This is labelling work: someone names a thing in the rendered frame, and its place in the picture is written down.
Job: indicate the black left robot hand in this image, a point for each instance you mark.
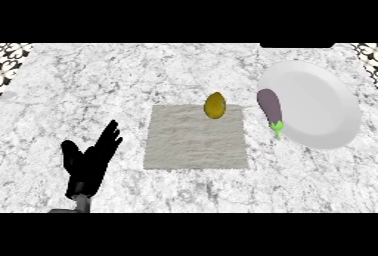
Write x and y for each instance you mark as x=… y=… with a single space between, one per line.
x=88 y=163

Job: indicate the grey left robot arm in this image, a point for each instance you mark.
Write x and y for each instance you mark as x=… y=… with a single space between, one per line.
x=81 y=205

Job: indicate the beige square placemat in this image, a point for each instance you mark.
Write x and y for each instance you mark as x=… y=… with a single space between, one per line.
x=195 y=140

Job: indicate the purple eggplant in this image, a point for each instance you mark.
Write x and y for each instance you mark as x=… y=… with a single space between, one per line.
x=270 y=106

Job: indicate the white round plate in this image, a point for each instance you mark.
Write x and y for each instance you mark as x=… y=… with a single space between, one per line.
x=317 y=105

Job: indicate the yellow oval fruit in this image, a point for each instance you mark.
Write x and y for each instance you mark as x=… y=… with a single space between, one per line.
x=215 y=105

